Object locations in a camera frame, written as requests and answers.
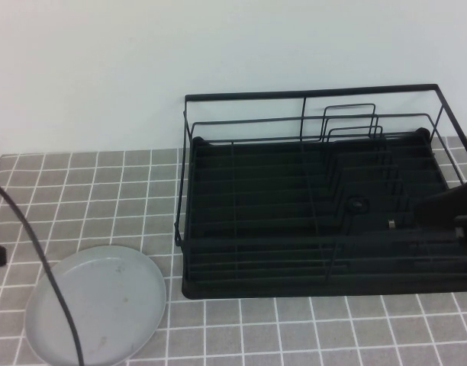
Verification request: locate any grey round plate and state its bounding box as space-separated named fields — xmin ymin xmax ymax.
xmin=24 ymin=246 xmax=168 ymax=362

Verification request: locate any black dish drying rack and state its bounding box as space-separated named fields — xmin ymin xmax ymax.
xmin=181 ymin=128 xmax=467 ymax=301

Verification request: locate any grey checkered tablecloth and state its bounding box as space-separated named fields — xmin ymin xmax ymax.
xmin=0 ymin=135 xmax=467 ymax=366

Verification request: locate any black camera cable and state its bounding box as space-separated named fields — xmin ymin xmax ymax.
xmin=0 ymin=175 xmax=85 ymax=366

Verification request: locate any black wire dish rack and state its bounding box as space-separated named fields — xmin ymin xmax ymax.
xmin=173 ymin=82 xmax=467 ymax=285

